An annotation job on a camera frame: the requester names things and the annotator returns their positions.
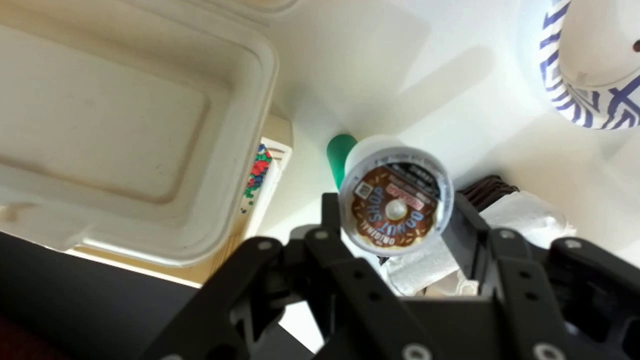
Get white coffee pod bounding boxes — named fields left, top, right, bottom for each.
left=336, top=133, right=458, bottom=258

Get dark upholstered bench sofa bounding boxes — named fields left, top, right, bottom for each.
left=0, top=228, right=226, bottom=360

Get beige clamshell takeout box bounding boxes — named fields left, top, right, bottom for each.
left=0, top=0, right=281, bottom=267

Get blue patterned paper bowl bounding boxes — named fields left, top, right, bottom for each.
left=515, top=0, right=640, bottom=131

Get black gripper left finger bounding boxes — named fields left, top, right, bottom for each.
left=138, top=189, right=431, bottom=360

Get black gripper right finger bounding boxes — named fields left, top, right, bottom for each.
left=443, top=189, right=640, bottom=360

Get small green cylinder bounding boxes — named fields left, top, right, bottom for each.
left=324, top=131, right=360, bottom=191

